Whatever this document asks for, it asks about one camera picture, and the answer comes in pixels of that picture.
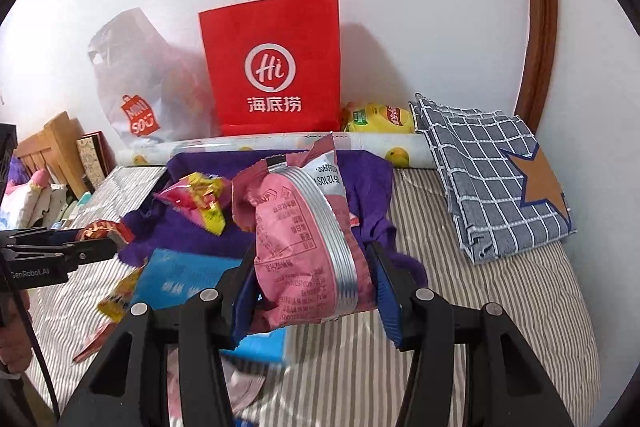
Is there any yellow orange snack packet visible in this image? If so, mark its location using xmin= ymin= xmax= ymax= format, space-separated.
xmin=96 ymin=259 xmax=151 ymax=323

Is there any yellow red snack packet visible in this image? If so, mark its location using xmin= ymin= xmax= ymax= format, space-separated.
xmin=155 ymin=172 xmax=233 ymax=237

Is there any fruit-print paper roll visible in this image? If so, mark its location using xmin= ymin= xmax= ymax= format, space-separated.
xmin=118 ymin=130 xmax=438 ymax=170

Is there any white plastic shopping bag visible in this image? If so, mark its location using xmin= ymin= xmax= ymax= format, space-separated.
xmin=87 ymin=8 xmax=221 ymax=150

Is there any patterned book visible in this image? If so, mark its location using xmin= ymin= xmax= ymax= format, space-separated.
xmin=76 ymin=131 xmax=118 ymax=192

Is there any wooden headboard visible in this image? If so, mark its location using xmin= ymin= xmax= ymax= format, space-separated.
xmin=15 ymin=111 xmax=88 ymax=198

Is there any person's left hand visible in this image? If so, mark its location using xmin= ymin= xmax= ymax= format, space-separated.
xmin=0 ymin=294 xmax=38 ymax=375

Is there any pink plush toy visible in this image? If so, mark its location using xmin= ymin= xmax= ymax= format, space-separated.
xmin=0 ymin=157 xmax=56 ymax=228

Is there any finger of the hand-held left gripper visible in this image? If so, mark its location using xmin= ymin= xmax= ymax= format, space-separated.
xmin=0 ymin=227 xmax=83 ymax=248
xmin=0 ymin=238 xmax=119 ymax=268

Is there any black cable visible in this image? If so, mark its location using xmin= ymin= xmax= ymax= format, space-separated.
xmin=12 ymin=289 xmax=61 ymax=420

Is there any brown wooden door frame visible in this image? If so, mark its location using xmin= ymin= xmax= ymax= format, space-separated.
xmin=515 ymin=0 xmax=558 ymax=132

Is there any blue checked cloth with star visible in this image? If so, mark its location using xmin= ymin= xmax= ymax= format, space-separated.
xmin=409 ymin=93 xmax=577 ymax=265

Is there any purple towel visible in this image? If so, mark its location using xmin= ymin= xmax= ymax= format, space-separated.
xmin=120 ymin=149 xmax=430 ymax=288

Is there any red paper bag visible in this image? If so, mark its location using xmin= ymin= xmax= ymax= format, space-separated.
xmin=198 ymin=0 xmax=343 ymax=138

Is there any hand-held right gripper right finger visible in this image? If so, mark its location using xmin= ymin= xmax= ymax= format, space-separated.
xmin=365 ymin=243 xmax=576 ymax=427

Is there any large pink snack packet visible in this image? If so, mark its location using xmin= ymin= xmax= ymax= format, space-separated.
xmin=231 ymin=132 xmax=382 ymax=335

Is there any yellow chips bag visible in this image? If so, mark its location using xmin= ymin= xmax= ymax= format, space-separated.
xmin=341 ymin=102 xmax=416 ymax=134

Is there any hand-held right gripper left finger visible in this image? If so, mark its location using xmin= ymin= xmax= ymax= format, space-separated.
xmin=57 ymin=242 xmax=261 ymax=427

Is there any blue tissue pack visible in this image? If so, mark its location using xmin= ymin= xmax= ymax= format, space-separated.
xmin=127 ymin=248 xmax=288 ymax=365

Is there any striped bed mattress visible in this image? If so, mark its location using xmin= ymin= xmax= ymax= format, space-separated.
xmin=22 ymin=164 xmax=601 ymax=427

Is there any flat pink red snack packet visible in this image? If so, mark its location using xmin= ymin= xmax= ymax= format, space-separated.
xmin=72 ymin=319 xmax=121 ymax=364

